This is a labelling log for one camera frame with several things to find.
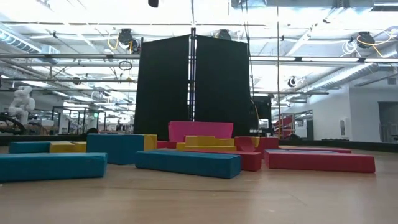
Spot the blue wooden block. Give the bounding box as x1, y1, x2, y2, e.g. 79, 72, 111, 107
0, 152, 108, 183
134, 150, 242, 180
8, 141, 52, 154
86, 133, 146, 166

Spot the black folding partition screen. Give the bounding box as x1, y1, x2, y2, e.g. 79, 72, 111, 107
133, 34, 251, 139

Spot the red plastic bin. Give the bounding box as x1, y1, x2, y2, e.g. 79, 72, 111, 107
168, 121, 234, 143

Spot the thin metal pole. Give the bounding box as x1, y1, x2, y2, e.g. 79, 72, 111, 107
275, 0, 282, 140

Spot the black equipment cabinet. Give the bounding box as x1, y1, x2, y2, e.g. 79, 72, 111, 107
249, 95, 273, 138

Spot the white humanoid robot figure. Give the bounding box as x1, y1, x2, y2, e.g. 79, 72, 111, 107
8, 85, 36, 125

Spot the red metal structure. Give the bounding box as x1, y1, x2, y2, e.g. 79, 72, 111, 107
272, 114, 295, 139

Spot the black hanging cable loop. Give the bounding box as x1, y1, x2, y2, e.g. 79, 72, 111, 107
118, 60, 133, 72

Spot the black workstation frame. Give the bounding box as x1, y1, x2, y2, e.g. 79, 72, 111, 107
51, 105, 106, 135

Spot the yellow cable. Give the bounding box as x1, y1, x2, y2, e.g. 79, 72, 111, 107
251, 98, 261, 138

